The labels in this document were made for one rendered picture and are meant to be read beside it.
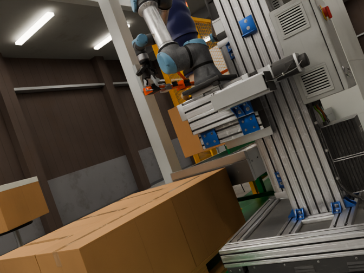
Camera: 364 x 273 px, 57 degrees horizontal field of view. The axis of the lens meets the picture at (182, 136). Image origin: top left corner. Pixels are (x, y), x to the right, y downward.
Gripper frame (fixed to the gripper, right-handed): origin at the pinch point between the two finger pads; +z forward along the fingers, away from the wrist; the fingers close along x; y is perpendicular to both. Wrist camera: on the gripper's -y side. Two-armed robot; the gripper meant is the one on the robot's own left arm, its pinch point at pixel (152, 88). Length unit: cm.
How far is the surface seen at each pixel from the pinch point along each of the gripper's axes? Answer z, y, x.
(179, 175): 64, 24, 26
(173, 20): -52, 49, -2
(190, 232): 90, -34, -20
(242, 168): 72, 25, -29
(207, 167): 64, 25, -1
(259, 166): 75, 37, -34
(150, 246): 83, -64, -20
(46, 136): -85, 229, 548
